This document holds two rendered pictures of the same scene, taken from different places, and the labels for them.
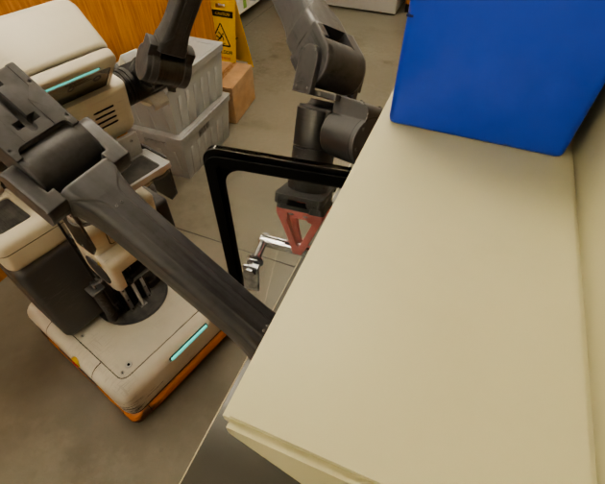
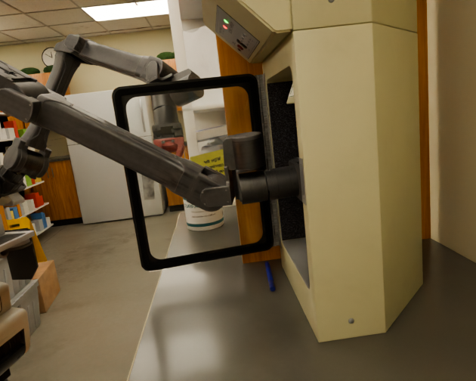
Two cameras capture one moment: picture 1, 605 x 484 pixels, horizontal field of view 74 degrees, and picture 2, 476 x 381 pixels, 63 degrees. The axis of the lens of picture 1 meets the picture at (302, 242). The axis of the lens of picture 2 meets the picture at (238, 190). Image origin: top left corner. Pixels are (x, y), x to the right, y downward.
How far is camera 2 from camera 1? 0.62 m
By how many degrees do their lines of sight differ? 42
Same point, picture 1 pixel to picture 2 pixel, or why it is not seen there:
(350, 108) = (180, 75)
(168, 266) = (109, 128)
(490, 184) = not seen: outside the picture
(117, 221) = (72, 110)
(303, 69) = (150, 72)
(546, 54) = not seen: outside the picture
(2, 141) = (1, 74)
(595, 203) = not seen: outside the picture
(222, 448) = (160, 336)
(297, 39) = (141, 67)
